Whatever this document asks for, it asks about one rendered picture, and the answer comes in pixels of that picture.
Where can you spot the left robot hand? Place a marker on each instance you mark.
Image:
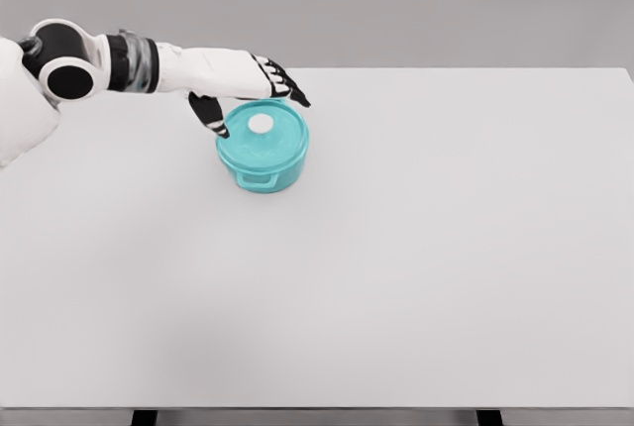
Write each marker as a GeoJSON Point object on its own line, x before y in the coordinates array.
{"type": "Point", "coordinates": [228, 72]}

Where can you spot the teal pot lid white knob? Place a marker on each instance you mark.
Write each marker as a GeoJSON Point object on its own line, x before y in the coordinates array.
{"type": "Point", "coordinates": [270, 131]}

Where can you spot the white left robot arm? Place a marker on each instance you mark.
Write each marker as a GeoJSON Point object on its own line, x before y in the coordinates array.
{"type": "Point", "coordinates": [64, 79]}

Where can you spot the teal pot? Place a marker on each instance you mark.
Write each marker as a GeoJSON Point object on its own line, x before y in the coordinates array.
{"type": "Point", "coordinates": [270, 171]}

